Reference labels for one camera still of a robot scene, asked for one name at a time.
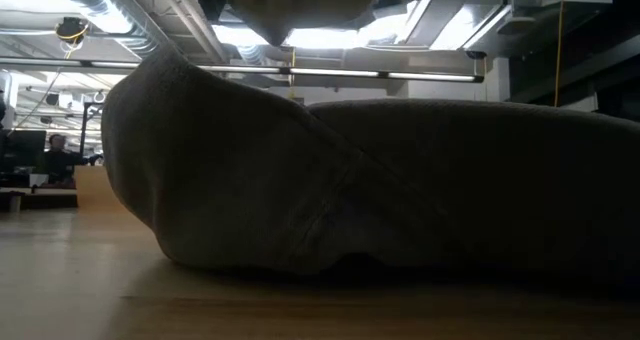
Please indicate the dark grey cap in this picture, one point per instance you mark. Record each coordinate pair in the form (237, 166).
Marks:
(225, 180)

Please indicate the long linear ceiling light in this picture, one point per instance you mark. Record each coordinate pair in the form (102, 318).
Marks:
(425, 75)

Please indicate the orange translucent plastic bin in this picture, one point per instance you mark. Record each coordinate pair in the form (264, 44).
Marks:
(92, 190)

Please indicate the person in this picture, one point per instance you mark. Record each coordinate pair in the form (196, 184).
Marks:
(59, 165)

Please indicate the black monitor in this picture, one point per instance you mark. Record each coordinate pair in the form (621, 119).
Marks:
(22, 150)

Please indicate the black ceiling sensor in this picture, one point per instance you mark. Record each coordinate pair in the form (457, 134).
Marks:
(475, 55)

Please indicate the black background post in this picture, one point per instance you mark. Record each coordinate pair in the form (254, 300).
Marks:
(84, 130)

